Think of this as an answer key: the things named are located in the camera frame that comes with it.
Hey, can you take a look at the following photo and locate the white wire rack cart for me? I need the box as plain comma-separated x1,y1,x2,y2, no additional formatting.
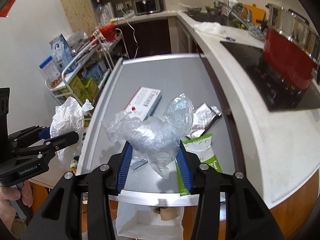
49,28,125,105

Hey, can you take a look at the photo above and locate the white tissue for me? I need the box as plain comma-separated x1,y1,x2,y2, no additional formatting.
50,96,94,164

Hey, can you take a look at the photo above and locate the white red medicine box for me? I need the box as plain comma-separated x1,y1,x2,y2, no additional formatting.
124,87,162,121

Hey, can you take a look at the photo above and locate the white paper trash bag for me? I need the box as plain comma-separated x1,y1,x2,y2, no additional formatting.
115,203,184,239

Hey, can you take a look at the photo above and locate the red item on cart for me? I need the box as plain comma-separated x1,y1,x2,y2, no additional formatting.
98,23,117,42

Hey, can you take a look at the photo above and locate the blue white package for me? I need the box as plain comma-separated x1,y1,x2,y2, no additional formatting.
49,34,74,72

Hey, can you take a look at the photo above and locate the yellow green Jagabee box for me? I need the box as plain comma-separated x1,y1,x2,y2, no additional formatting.
69,75,93,103

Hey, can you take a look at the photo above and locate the clear plastic bag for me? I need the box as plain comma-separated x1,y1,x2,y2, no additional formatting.
102,93,193,179

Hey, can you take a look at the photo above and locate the red pot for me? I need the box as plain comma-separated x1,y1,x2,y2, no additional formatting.
263,3,319,91

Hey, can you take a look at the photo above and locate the brown paper cup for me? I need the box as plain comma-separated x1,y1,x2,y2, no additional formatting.
153,207,178,221

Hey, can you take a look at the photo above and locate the silver foil packet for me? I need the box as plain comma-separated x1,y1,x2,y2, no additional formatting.
187,103,222,139

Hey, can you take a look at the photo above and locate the person left hand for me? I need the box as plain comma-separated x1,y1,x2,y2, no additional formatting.
0,180,33,231

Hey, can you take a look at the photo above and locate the blue lid plastic jar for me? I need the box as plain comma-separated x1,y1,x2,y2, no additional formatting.
39,56,62,88

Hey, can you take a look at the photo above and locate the black induction cooktop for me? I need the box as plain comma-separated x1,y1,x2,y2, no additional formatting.
220,41,319,112

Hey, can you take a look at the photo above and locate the green white snack bag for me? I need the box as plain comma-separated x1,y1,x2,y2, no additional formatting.
175,134,222,196

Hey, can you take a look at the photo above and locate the kitchen faucet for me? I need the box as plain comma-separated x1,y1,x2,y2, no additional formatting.
215,0,253,28

